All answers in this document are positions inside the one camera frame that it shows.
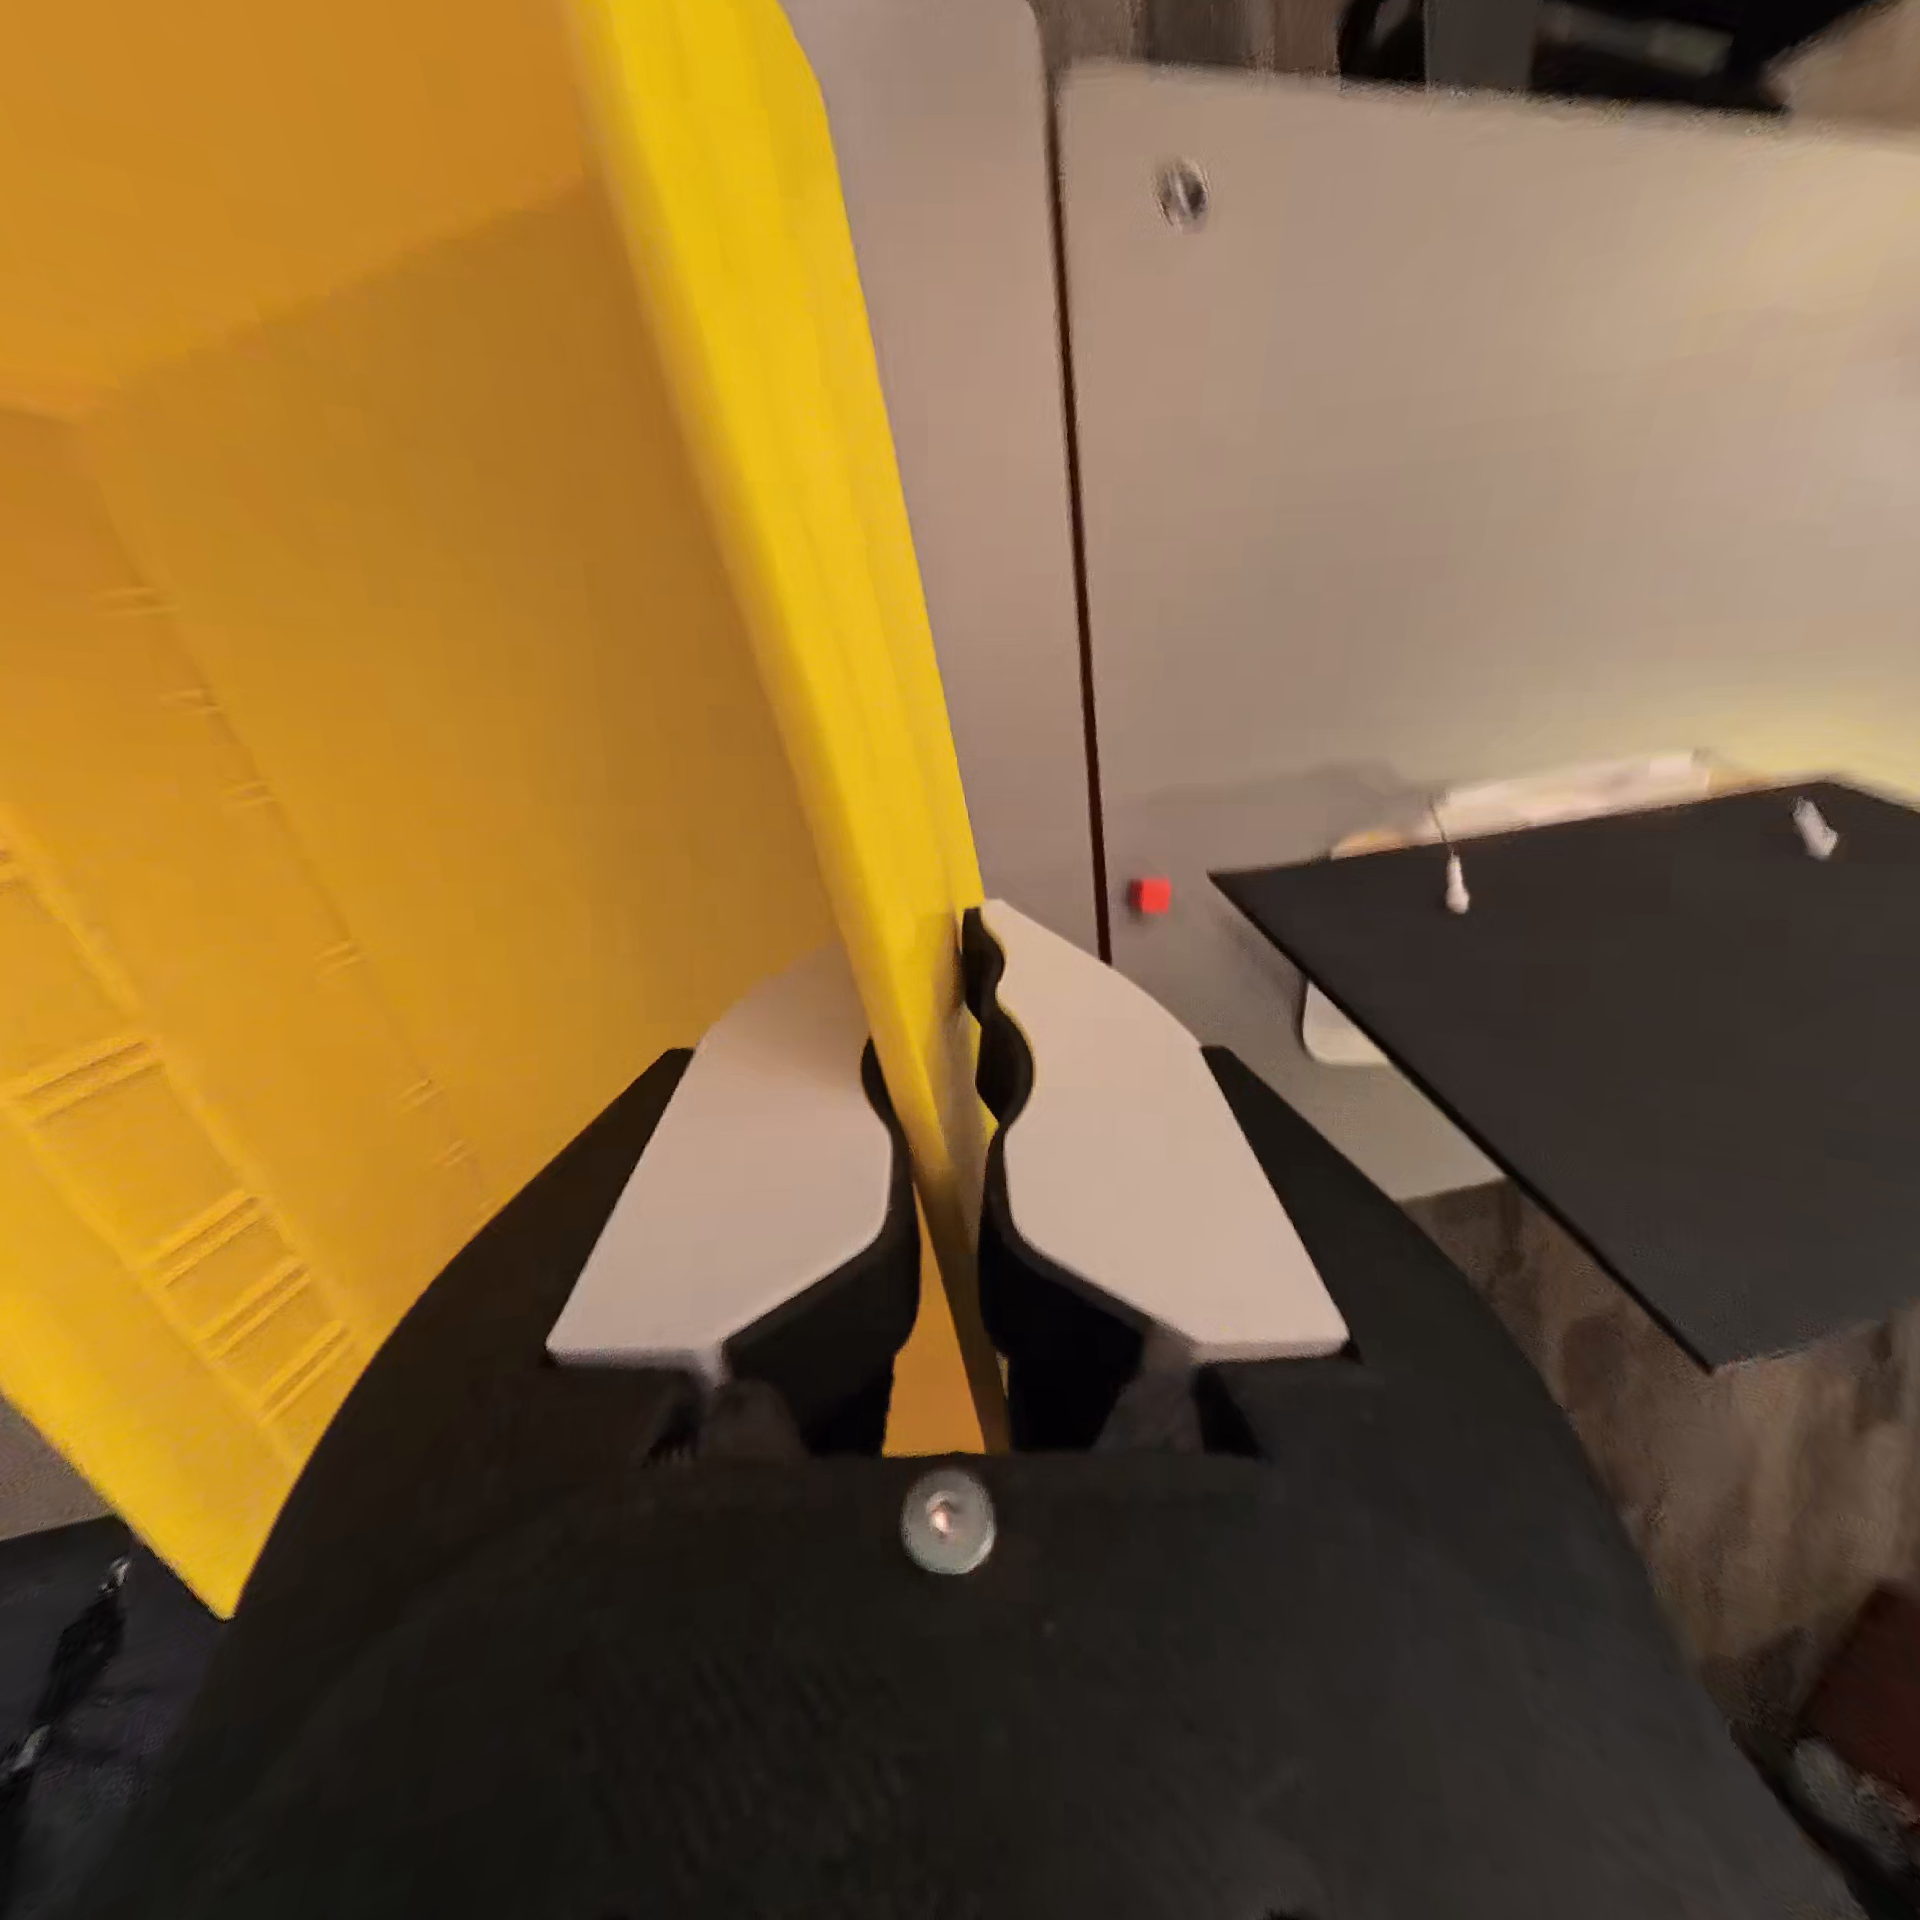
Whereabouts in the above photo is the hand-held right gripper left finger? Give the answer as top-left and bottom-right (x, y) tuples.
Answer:
(545, 942), (915, 1453)

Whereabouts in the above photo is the black flat board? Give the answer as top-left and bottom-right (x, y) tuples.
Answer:
(1207, 776), (1920, 1369)

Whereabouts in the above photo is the person's dark clothing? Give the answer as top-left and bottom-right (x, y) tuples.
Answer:
(0, 1516), (230, 1920)

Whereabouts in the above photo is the yellow plastic box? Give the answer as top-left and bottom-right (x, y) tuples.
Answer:
(0, 0), (1007, 1618)

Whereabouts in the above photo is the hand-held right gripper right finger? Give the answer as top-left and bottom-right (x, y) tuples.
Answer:
(960, 900), (1347, 1453)

